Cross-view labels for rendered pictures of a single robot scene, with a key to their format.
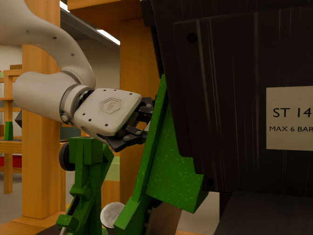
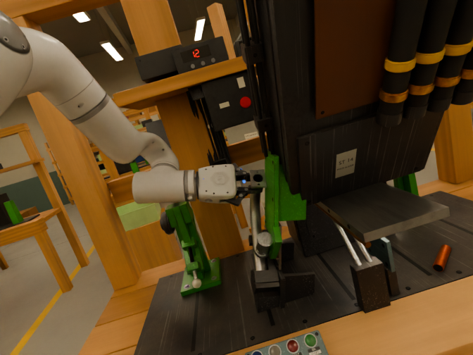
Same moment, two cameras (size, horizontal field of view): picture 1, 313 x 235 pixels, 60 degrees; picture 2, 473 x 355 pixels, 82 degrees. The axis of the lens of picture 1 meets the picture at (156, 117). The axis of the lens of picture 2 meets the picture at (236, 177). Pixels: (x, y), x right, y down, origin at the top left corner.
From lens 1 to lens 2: 0.40 m
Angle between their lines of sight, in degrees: 27
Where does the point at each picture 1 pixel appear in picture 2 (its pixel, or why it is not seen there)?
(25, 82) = (143, 184)
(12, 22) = (137, 145)
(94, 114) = (214, 188)
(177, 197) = (295, 215)
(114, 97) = (217, 172)
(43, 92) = (165, 186)
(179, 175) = (294, 204)
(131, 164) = (204, 210)
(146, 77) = (194, 141)
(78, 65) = (167, 156)
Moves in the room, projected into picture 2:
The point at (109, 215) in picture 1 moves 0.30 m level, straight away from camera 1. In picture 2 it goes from (263, 240) to (203, 221)
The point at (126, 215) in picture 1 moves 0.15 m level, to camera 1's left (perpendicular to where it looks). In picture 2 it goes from (278, 235) to (221, 265)
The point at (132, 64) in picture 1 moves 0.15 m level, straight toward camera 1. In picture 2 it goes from (179, 134) to (196, 130)
